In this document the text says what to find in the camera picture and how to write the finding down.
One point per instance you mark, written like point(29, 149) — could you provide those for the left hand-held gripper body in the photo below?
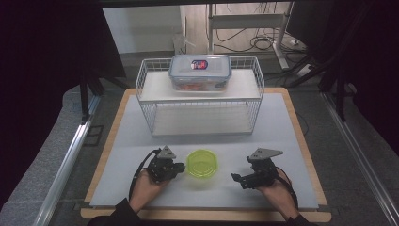
point(161, 166)

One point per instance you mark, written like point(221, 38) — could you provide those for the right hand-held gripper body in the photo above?
point(263, 169)

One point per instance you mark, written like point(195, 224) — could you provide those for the yellow-green plastic bowl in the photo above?
point(201, 164)

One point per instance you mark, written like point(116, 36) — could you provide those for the clear box with blue lid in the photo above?
point(200, 73)

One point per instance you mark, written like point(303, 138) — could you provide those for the person's left hand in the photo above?
point(146, 191)

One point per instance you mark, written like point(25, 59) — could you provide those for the person's right hand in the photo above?
point(277, 196)

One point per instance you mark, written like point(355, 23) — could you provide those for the light grey table mat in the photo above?
point(200, 194)

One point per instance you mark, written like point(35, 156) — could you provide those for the black metal stand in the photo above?
point(85, 100)

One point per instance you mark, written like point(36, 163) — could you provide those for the white power strip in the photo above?
point(303, 70)

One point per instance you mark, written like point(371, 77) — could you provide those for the black tripod stand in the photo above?
point(332, 78)

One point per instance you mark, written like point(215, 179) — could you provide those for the aluminium rail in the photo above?
point(360, 157)
point(66, 169)

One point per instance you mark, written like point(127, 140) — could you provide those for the white metal desk frame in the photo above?
point(247, 22)

